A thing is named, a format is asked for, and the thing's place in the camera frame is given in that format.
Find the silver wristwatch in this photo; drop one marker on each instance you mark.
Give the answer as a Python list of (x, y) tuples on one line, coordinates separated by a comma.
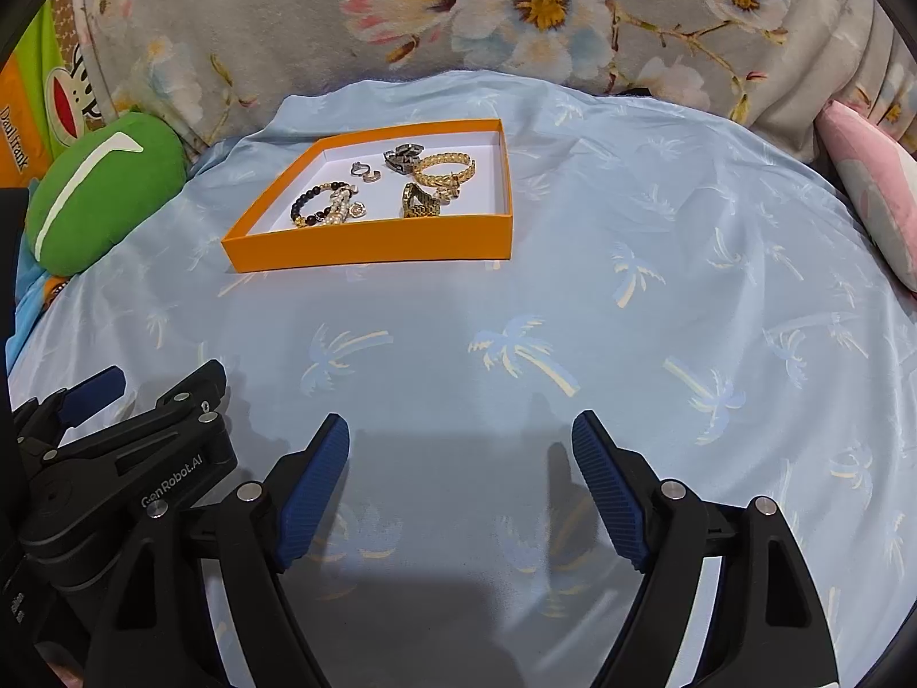
[(401, 159)]

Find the pink pillow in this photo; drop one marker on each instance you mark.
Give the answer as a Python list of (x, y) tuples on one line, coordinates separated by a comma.
[(874, 172)]

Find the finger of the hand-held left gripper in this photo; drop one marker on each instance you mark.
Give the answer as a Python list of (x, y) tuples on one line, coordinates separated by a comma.
[(93, 390), (197, 387)]

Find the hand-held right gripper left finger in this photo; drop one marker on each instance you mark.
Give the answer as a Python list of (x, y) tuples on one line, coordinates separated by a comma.
[(315, 494)]

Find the gold wristwatch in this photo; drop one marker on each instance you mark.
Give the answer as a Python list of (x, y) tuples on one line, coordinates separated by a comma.
[(415, 204)]

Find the light blue palm print sheet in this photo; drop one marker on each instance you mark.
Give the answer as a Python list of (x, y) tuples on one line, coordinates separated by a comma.
[(609, 301)]

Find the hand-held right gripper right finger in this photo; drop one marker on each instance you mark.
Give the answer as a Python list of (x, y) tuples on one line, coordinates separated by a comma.
[(609, 494)]

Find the grey floral blanket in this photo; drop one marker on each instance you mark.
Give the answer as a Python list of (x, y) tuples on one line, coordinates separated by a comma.
[(286, 14)]

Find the green plush cushion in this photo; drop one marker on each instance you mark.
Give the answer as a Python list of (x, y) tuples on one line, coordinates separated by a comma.
[(107, 193)]

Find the orange jewelry box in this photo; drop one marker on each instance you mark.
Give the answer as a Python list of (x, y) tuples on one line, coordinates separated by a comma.
[(372, 247)]

